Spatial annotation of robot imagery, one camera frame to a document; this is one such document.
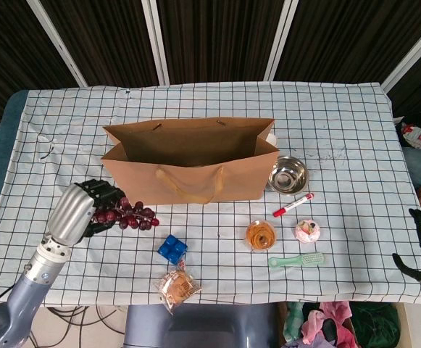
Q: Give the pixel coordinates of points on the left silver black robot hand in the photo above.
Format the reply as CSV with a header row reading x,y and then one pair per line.
x,y
70,214

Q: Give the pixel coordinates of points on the bunch of dark red grapes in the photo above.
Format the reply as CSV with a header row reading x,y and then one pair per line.
x,y
130,217

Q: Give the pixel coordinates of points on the pink cupcake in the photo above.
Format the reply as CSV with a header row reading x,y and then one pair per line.
x,y
308,230

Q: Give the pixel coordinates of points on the round bread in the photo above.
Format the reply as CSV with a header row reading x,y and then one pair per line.
x,y
177,288

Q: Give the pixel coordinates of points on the rubber bands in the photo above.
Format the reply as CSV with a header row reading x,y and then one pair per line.
x,y
261,235

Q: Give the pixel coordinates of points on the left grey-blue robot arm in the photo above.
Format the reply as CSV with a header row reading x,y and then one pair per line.
x,y
25,297

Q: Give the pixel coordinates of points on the brown paper shopping bag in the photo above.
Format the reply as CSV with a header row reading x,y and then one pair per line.
x,y
195,181

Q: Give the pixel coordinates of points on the dark green garment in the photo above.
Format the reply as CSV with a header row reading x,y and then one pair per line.
x,y
373,322

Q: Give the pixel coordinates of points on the blue four-stud building block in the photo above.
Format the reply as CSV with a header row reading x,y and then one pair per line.
x,y
172,249

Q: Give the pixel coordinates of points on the pink garment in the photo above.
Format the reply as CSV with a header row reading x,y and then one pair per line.
x,y
331,311

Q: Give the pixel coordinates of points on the mint green scrubbing brush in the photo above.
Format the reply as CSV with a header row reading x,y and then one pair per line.
x,y
297,260

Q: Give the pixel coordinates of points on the red and white marker pen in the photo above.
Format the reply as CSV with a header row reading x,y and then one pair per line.
x,y
292,205

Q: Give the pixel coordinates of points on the teal patterned cloth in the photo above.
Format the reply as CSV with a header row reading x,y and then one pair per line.
x,y
293,319

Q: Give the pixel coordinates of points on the stainless steel bowl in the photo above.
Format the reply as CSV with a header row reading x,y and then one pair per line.
x,y
288,175

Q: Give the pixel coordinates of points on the white black-checked tablecloth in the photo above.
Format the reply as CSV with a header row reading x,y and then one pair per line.
x,y
340,119

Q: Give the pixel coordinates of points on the grey robot torso base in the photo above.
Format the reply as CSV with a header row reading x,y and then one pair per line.
x,y
203,326

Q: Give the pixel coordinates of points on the white cup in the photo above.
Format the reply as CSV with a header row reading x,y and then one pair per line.
x,y
272,139

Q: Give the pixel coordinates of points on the dark folding partition screen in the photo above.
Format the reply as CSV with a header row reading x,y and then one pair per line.
x,y
213,36

